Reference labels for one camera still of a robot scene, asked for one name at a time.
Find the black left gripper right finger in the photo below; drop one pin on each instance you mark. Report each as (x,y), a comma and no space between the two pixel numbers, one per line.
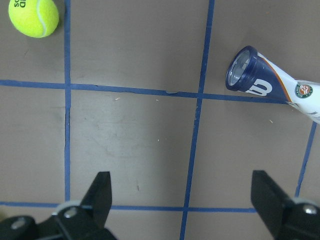
(285,217)

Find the blue white tennis ball can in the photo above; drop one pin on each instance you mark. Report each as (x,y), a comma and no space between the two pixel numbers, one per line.
(251,72)

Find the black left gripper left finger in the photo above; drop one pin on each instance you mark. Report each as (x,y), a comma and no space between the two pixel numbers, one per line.
(71,220)

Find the left yellow tennis ball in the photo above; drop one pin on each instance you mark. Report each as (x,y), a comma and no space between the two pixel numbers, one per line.
(34,18)

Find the brown paper table mat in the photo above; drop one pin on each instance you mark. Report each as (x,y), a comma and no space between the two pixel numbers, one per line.
(137,88)

